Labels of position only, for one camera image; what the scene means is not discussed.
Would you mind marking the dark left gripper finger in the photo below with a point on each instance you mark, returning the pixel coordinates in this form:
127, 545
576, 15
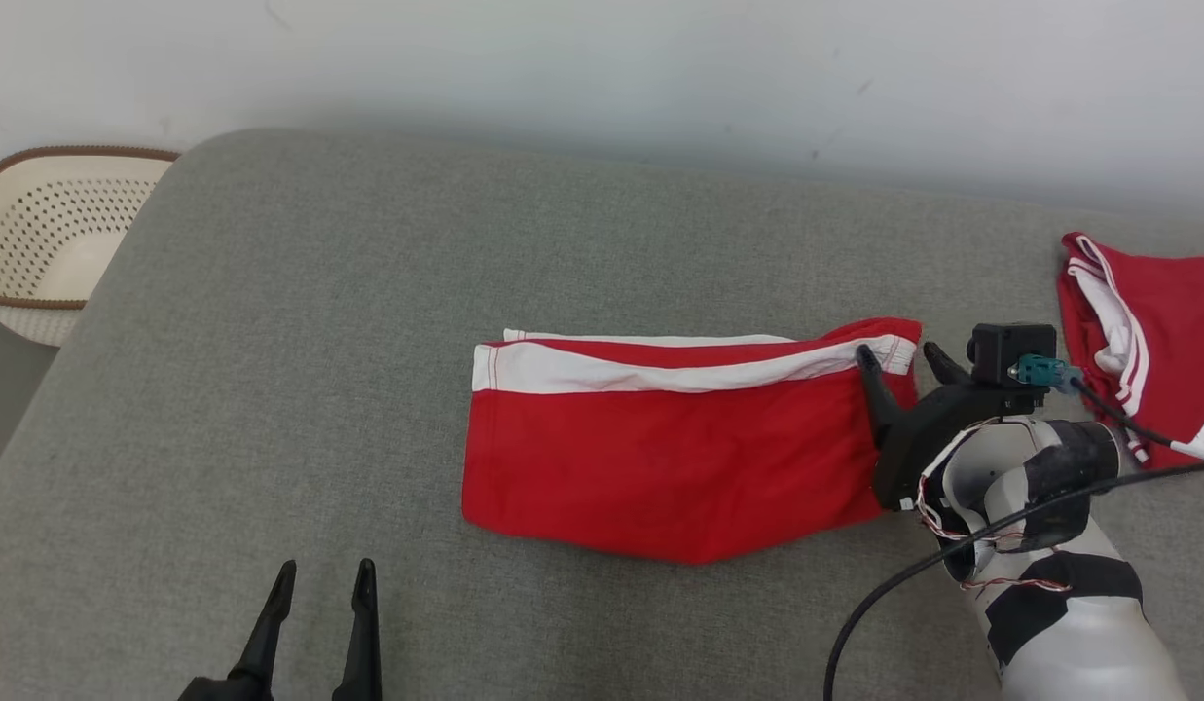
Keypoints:
361, 643
266, 643

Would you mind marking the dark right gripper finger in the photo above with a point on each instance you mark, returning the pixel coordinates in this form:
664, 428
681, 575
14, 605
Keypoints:
879, 399
945, 368

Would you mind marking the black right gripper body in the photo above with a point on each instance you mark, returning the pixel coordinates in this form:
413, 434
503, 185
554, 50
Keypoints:
918, 438

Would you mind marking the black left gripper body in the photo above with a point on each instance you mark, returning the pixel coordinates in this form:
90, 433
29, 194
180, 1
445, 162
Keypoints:
212, 689

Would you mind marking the red shorts with white stripe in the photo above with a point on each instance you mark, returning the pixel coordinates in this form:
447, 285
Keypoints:
660, 458

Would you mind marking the red basketball jersey number 23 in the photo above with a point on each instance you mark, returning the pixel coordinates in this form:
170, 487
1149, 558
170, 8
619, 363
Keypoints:
1176, 312

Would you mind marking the cream perforated laundry basket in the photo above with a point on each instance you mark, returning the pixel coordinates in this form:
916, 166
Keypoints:
47, 234

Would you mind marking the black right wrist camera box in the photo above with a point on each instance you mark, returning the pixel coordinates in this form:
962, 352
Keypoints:
1010, 350

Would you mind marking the teal right camera connector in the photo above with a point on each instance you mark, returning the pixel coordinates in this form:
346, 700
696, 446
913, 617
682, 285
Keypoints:
1044, 372

